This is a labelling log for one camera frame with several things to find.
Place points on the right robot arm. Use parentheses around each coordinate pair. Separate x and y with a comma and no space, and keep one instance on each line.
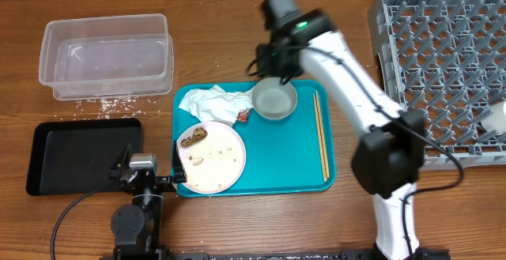
(388,155)

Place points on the brown food scrap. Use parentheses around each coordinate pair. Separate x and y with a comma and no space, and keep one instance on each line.
(198,135)

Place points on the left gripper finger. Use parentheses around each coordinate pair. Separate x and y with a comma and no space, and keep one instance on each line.
(124,158)
(178,173)

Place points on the red sauce packet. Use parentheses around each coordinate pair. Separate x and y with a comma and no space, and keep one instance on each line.
(243,115)

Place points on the grey bowl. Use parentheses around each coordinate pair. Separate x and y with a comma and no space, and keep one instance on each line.
(273,100)

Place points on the white cup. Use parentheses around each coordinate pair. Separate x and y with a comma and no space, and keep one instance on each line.
(496,120)

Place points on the grey dishwasher rack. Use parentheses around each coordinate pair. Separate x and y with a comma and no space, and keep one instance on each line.
(445,58)

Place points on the black tray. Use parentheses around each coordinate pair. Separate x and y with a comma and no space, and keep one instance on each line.
(75,157)

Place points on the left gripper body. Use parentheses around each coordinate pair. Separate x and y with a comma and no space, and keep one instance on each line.
(166,185)

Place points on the clear plastic bin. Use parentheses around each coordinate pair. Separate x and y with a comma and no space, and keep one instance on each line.
(107,57)

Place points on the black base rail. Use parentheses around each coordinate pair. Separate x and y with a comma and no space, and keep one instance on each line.
(353,254)

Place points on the crumpled white napkin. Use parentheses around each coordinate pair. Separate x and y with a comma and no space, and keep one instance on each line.
(215,104)

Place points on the wooden chopstick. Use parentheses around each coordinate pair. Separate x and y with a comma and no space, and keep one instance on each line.
(323,146)
(317,129)

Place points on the teal serving tray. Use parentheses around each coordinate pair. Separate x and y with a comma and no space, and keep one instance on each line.
(283,156)

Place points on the white round plate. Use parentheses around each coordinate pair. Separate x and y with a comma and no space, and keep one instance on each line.
(214,164)

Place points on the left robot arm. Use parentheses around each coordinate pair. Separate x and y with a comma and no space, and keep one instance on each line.
(137,225)

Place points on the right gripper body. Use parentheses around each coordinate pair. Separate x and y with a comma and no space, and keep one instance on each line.
(272,62)

